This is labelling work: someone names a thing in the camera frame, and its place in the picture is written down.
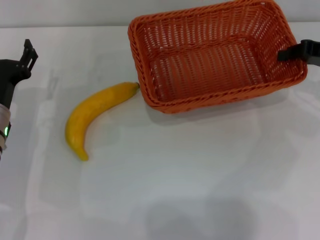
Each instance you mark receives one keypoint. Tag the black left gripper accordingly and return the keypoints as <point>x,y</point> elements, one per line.
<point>11,72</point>

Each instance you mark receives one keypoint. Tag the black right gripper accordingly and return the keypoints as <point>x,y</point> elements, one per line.
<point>312,51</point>

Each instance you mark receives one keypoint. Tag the yellow banana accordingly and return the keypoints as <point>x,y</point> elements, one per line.
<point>85,110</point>

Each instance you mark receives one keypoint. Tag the orange woven plastic basket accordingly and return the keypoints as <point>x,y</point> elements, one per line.
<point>207,75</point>

